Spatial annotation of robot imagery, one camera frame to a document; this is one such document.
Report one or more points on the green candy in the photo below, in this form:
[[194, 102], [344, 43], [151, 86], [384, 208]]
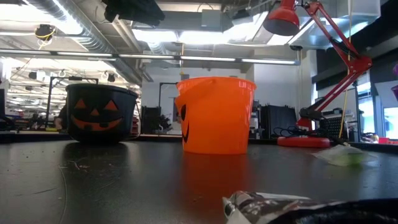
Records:
[[345, 157]]

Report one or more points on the grey ceiling unit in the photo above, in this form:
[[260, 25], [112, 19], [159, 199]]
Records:
[[212, 20]]

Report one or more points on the long hanging light bar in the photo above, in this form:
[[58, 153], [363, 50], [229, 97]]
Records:
[[205, 58]]

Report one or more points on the black pumpkin face bucket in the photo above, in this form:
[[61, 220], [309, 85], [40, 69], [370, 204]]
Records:
[[124, 102]]

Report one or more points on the black machine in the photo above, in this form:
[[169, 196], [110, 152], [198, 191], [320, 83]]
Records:
[[152, 119]]

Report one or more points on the orange pumpkin face bucket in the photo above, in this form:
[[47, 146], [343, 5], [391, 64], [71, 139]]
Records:
[[224, 118]]

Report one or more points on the red desk lamp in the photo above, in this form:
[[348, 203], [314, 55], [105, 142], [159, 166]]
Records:
[[283, 18]]

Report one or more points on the grey printer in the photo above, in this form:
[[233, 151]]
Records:
[[254, 121]]

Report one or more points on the black equipment box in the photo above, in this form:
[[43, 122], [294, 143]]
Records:
[[278, 119]]

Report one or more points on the black perforated box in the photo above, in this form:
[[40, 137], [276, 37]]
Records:
[[331, 127]]

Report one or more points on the silver ventilation duct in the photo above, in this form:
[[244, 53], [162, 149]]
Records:
[[93, 40]]

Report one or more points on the black metal frame stand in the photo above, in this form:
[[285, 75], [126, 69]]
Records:
[[159, 93], [49, 99]]

